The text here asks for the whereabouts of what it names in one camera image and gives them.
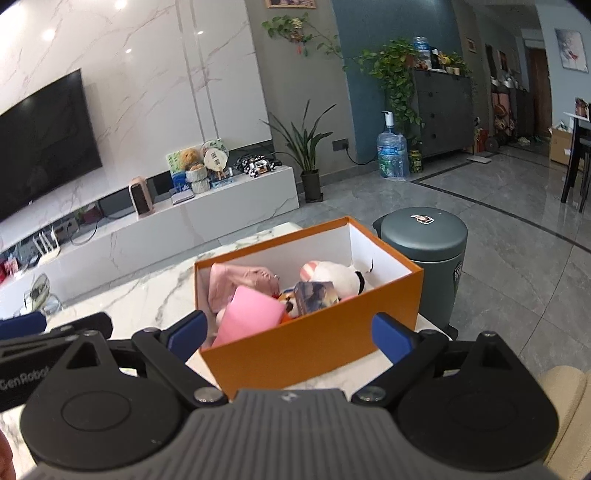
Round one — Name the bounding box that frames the pink wallet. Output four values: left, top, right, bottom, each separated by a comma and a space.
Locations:
211, 286, 286, 347

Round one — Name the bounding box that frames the white pink crochet bunny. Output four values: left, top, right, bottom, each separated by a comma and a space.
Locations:
300, 260, 374, 300

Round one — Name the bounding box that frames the orange cardboard box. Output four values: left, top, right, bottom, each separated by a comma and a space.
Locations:
194, 217, 424, 397

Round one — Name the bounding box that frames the dark card box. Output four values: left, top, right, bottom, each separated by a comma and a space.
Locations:
294, 281, 339, 318

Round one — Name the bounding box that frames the red panda sailor plush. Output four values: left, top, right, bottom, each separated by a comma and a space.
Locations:
277, 288, 300, 319

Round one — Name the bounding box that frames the small white desk fan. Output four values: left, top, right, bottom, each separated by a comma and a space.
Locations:
20, 274, 63, 316

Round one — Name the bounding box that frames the white wifi router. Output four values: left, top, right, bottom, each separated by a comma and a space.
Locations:
32, 228, 61, 265

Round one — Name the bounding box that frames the white marble tv console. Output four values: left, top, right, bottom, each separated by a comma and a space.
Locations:
1, 166, 300, 318

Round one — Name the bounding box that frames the grey green trash bin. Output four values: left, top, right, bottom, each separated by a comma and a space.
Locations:
373, 207, 468, 339

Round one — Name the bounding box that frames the pink desktop heater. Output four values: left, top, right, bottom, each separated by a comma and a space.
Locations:
128, 177, 153, 218

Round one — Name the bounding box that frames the brown teddy bear in pot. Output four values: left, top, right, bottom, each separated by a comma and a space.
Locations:
180, 148, 211, 195

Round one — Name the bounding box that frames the round paper fan ornament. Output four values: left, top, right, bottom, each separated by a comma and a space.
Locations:
201, 139, 228, 181

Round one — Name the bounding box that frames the blue water jug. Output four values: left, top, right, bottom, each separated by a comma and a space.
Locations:
377, 111, 410, 181

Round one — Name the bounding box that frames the potted long-leaf plant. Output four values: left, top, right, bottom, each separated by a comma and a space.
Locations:
264, 100, 335, 203

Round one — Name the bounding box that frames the dark grey drawer cabinet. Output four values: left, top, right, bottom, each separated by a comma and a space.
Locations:
414, 70, 475, 158

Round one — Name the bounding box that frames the dark dining chair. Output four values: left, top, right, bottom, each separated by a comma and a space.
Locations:
561, 113, 591, 213

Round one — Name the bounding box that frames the cardboard box on floor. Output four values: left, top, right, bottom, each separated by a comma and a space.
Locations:
549, 128, 572, 165

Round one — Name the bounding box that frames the trailing green ivy plant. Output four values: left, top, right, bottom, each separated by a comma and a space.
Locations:
356, 38, 422, 136

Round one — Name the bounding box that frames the black wall television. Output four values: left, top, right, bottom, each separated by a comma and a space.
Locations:
1, 70, 102, 220

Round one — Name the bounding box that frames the framed wall picture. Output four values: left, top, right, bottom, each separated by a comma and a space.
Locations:
555, 29, 589, 73

